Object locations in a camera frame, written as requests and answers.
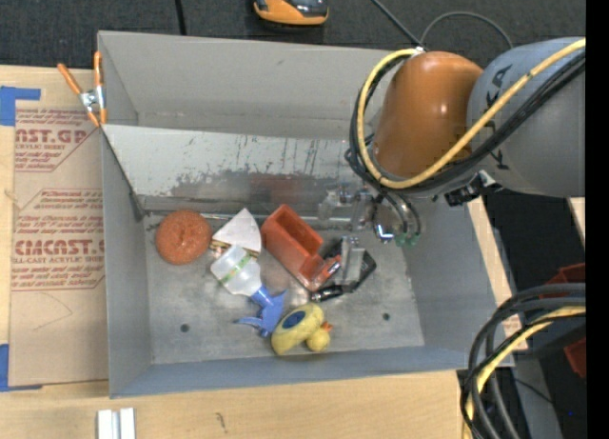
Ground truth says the orange round scrub sponge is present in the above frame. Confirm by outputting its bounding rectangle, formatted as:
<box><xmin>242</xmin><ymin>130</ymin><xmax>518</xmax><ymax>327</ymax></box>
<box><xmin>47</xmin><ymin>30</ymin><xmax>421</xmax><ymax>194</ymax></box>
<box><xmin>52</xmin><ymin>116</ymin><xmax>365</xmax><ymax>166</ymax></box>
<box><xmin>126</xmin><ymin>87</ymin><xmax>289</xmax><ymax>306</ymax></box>
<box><xmin>154</xmin><ymin>210</ymin><xmax>213</xmax><ymax>267</ymax></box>

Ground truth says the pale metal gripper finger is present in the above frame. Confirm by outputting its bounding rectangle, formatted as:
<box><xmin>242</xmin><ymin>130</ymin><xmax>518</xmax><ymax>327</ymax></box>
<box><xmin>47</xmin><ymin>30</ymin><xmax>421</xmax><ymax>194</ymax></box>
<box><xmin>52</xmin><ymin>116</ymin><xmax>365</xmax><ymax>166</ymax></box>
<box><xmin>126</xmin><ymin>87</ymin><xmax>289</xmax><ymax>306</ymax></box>
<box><xmin>352</xmin><ymin>236</ymin><xmax>367</xmax><ymax>283</ymax></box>
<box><xmin>340</xmin><ymin>236</ymin><xmax>355</xmax><ymax>285</ymax></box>

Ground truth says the brown cardboard board red print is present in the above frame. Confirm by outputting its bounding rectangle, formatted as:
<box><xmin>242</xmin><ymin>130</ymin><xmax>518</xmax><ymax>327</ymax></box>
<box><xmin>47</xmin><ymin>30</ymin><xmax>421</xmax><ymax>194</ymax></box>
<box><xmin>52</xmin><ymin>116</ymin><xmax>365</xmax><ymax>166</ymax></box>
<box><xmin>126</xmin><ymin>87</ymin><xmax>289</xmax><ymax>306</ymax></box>
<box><xmin>0</xmin><ymin>64</ymin><xmax>110</xmax><ymax>391</ymax></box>

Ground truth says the clear spray bottle blue trigger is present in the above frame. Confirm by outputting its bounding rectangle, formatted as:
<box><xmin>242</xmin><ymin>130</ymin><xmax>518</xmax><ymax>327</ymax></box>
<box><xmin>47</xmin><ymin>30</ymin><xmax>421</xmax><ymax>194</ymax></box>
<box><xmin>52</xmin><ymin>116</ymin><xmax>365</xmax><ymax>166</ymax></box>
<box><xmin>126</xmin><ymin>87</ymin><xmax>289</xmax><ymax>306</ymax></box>
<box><xmin>209</xmin><ymin>244</ymin><xmax>288</xmax><ymax>339</ymax></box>

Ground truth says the red-orange open box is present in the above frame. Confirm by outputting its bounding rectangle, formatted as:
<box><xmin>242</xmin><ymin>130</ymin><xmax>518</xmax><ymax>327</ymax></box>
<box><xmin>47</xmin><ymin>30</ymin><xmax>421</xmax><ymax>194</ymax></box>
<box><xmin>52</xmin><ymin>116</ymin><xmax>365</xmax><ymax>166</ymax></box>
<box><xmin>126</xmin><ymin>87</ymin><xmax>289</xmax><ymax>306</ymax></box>
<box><xmin>259</xmin><ymin>203</ymin><xmax>343</xmax><ymax>292</ymax></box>

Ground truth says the white toy sandwich wedge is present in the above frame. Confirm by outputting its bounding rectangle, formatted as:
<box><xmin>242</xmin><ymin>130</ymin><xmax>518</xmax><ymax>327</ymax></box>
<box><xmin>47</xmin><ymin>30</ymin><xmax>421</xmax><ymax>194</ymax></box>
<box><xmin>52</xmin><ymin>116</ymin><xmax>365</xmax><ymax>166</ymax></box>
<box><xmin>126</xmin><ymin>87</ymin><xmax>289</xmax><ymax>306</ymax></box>
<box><xmin>210</xmin><ymin>208</ymin><xmax>264</xmax><ymax>258</ymax></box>

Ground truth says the yellow rubber duck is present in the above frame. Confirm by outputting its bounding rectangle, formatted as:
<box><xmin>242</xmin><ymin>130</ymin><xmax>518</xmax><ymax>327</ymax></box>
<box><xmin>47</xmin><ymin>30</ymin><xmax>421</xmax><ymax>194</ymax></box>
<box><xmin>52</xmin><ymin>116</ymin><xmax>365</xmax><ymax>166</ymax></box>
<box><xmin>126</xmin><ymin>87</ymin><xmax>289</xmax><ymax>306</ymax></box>
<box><xmin>270</xmin><ymin>302</ymin><xmax>334</xmax><ymax>357</ymax></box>

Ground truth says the grey metal bin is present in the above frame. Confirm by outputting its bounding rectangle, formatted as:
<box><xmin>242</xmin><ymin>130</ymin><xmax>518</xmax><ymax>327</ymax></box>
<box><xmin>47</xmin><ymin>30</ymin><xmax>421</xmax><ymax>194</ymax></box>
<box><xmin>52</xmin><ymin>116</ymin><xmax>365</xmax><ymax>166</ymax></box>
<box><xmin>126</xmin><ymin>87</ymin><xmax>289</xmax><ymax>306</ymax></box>
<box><xmin>96</xmin><ymin>30</ymin><xmax>518</xmax><ymax>400</ymax></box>

